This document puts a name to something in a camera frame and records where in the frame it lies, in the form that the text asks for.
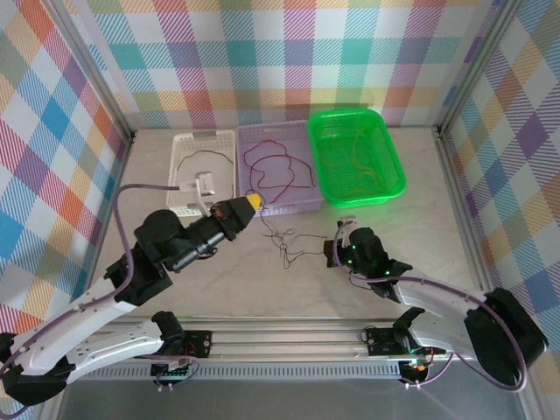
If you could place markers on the aluminium side rail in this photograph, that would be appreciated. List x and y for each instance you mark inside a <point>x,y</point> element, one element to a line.
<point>464,201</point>

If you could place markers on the purple perforated plastic basket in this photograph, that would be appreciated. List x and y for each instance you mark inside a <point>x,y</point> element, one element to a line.
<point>302,140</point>

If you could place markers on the green mesh plastic basket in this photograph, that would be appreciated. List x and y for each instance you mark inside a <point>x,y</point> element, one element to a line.
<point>385,153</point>

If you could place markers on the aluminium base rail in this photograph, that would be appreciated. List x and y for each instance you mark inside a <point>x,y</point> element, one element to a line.
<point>284,339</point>

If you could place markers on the aluminium frame post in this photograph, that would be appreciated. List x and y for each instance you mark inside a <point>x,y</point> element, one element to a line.
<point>477,65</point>
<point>96,74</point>

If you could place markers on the white perforated plastic basket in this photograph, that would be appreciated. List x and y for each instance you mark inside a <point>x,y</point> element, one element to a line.
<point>192,162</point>

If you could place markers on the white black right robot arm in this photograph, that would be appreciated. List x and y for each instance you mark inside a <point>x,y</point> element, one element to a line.
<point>494,332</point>

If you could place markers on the black arm base block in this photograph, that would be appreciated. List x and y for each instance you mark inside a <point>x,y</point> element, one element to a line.
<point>197,343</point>
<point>380,342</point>

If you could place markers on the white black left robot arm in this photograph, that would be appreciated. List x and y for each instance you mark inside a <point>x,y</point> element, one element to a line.
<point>79,324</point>

